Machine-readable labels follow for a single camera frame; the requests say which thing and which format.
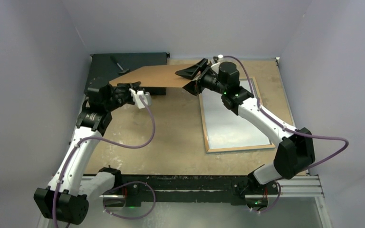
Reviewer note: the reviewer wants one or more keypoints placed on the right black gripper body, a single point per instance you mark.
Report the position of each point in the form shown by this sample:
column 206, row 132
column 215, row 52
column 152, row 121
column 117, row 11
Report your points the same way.
column 208, row 80

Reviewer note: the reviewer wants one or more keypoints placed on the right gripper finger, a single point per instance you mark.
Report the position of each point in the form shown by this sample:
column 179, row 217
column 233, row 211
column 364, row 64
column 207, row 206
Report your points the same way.
column 192, row 71
column 193, row 88

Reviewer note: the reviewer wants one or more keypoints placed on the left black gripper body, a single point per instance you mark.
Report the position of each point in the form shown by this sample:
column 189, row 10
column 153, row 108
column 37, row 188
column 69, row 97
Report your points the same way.
column 122, row 95

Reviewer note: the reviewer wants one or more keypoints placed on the brown cardboard backing board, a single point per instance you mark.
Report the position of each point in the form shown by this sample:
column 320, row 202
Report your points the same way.
column 155, row 76

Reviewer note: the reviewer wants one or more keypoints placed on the hot air balloon photo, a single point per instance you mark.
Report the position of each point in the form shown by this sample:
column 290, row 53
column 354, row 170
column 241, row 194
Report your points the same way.
column 233, row 126

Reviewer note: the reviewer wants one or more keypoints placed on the blue wooden picture frame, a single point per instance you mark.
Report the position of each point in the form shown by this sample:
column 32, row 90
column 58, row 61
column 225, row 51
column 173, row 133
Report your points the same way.
column 233, row 148

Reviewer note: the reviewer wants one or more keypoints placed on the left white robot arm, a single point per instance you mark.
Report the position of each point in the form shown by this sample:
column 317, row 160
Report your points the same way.
column 65, row 199

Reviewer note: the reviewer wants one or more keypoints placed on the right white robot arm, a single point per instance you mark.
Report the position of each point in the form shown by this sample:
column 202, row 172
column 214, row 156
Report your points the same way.
column 295, row 149

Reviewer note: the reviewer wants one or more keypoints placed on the small black hammer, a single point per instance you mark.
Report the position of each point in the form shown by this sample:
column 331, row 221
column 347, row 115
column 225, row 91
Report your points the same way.
column 122, row 71

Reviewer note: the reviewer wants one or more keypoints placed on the dark flat box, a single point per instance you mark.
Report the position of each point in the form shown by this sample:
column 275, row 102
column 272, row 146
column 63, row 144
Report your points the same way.
column 102, row 66

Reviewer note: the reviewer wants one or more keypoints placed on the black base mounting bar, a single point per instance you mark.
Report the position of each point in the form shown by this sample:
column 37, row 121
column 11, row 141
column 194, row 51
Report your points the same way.
column 233, row 189

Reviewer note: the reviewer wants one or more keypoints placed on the aluminium rail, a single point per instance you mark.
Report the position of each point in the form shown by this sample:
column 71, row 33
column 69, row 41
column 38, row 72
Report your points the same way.
column 299, row 186

